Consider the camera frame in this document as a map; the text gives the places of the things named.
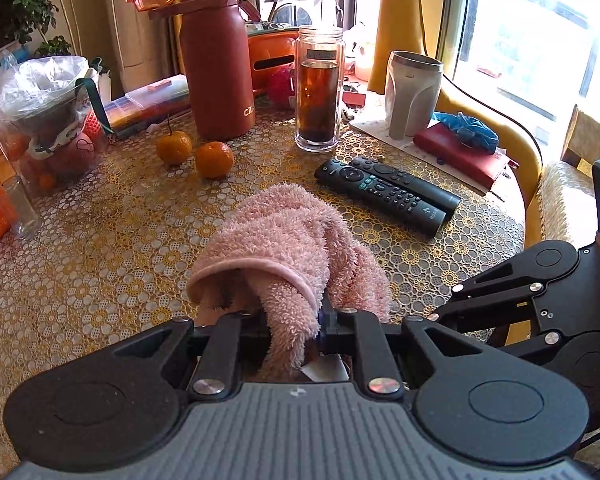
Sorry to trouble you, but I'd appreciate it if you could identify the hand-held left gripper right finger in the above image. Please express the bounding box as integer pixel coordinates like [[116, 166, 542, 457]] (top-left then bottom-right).
[[317, 305, 486, 401]]

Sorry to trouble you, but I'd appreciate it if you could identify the patterned chair cushion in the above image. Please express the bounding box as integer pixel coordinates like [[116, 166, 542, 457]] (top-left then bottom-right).
[[535, 160, 600, 252]]

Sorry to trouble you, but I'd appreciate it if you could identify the pink fluffy towel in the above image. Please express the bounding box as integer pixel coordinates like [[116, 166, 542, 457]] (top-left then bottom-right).
[[186, 183, 392, 381]]

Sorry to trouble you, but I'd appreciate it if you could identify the black remote control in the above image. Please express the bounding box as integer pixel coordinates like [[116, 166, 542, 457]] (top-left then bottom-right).
[[314, 158, 448, 238], [347, 156, 462, 223]]

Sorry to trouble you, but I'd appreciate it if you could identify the wooden chair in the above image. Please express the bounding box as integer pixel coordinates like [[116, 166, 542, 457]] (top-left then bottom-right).
[[561, 104, 600, 167]]

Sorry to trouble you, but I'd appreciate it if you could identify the round orange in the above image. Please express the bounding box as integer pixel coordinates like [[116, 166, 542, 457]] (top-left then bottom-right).
[[195, 141, 235, 180]]

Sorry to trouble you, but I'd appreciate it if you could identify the green bag strap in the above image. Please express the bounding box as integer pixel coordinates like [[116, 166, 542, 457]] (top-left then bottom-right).
[[75, 76, 116, 137]]

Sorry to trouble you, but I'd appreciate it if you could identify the red notebook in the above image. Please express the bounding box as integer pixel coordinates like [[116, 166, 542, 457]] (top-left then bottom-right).
[[412, 121, 512, 189]]

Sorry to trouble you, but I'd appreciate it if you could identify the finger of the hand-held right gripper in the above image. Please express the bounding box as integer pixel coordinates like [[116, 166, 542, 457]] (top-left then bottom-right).
[[427, 305, 561, 348], [437, 250, 543, 313]]

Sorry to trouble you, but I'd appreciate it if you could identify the yellow chair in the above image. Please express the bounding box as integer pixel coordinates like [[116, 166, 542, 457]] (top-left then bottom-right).
[[437, 80, 544, 261]]

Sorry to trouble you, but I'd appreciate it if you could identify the orange plastic container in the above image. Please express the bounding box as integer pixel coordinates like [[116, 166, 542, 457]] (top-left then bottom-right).
[[247, 30, 301, 96]]

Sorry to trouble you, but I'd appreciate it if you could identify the large red water bottle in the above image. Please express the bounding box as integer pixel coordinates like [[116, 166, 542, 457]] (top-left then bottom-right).
[[125, 0, 258, 142]]

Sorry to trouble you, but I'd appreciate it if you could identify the white standing air conditioner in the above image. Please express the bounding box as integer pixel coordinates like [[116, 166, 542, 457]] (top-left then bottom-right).
[[102, 0, 177, 89]]

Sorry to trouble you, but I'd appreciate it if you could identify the white paper sheet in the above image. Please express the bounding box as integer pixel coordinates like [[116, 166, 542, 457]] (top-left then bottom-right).
[[350, 114, 512, 197]]

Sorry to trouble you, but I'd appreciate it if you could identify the grey and white tumbler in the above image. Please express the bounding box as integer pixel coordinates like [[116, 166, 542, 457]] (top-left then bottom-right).
[[384, 51, 444, 140]]

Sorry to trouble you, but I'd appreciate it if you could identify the white washing machine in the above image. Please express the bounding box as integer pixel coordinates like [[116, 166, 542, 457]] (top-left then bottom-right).
[[260, 0, 327, 29]]

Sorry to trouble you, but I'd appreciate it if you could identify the orange with stem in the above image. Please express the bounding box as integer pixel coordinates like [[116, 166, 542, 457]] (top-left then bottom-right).
[[156, 115, 193, 166]]

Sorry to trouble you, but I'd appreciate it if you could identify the yellow curtain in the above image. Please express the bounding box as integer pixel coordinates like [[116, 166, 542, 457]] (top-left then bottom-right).
[[367, 0, 427, 96]]

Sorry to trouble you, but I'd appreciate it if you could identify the clear drinking glass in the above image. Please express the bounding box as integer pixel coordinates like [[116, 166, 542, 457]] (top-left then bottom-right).
[[0, 175, 41, 240]]

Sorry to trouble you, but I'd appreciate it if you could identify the glass tea bottle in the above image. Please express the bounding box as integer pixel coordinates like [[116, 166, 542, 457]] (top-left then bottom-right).
[[294, 25, 345, 152]]

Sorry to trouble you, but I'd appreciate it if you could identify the clear plastic bag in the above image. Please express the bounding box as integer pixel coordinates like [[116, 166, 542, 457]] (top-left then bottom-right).
[[0, 55, 92, 128]]

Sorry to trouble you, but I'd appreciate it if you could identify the tall potted tree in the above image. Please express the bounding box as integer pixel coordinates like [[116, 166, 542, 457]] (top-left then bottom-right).
[[5, 0, 88, 59]]

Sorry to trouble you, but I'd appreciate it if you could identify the dark metal bowl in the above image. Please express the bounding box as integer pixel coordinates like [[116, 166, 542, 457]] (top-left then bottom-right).
[[10, 94, 82, 152]]

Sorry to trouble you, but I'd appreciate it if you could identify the bag of fruit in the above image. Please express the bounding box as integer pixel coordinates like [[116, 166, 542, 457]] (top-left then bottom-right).
[[10, 110, 111, 197]]

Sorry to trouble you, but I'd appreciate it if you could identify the clear plastic storage box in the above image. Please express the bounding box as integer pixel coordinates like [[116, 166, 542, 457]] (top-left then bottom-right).
[[102, 74, 191, 139]]

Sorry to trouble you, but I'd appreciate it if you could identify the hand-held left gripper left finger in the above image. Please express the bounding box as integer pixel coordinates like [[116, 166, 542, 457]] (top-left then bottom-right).
[[107, 312, 271, 402]]

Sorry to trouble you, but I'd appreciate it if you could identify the blue crumpled bag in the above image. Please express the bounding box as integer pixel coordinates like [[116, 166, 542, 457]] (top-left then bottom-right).
[[431, 111, 501, 154]]

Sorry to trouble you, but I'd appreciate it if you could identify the black cable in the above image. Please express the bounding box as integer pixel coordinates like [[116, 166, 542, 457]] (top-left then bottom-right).
[[445, 74, 552, 162]]

